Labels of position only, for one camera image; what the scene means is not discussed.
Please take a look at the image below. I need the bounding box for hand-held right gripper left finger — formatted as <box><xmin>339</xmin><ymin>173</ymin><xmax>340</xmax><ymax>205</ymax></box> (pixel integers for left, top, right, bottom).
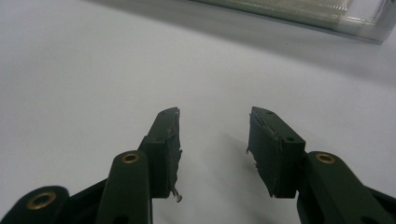
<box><xmin>137</xmin><ymin>106</ymin><xmax>184</xmax><ymax>203</ymax></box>

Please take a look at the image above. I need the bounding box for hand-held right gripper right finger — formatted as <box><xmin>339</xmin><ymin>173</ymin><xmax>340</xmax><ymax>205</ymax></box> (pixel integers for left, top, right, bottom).
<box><xmin>246</xmin><ymin>105</ymin><xmax>307</xmax><ymax>200</ymax></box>

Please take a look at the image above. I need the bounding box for metal two-tier shoe rack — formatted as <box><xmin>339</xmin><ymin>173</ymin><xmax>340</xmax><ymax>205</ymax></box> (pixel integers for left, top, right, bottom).
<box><xmin>188</xmin><ymin>0</ymin><xmax>396</xmax><ymax>45</ymax></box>

